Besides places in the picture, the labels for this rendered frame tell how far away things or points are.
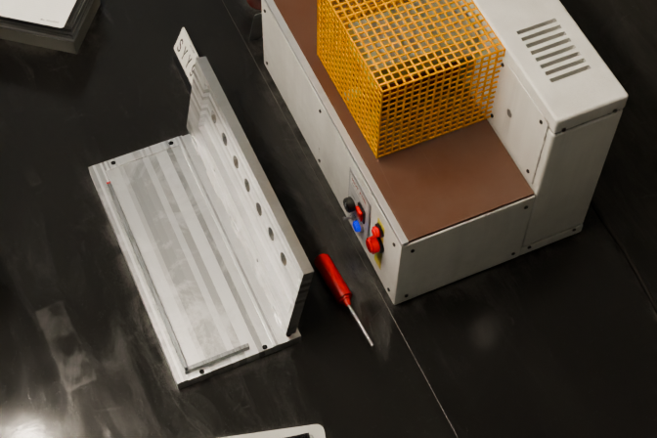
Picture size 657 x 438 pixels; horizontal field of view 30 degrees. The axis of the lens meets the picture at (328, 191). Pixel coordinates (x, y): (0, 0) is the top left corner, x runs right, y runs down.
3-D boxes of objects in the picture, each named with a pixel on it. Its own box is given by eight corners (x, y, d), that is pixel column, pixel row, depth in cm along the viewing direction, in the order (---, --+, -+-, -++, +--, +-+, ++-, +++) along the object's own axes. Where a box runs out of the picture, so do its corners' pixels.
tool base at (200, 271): (90, 174, 212) (87, 162, 209) (202, 136, 217) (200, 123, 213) (178, 390, 190) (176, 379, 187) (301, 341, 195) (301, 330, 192)
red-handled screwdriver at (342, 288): (312, 265, 202) (312, 256, 200) (328, 258, 203) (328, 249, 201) (364, 353, 194) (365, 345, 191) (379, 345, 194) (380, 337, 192)
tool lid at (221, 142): (196, 58, 199) (205, 56, 200) (185, 132, 214) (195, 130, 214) (303, 274, 177) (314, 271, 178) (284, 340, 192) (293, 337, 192)
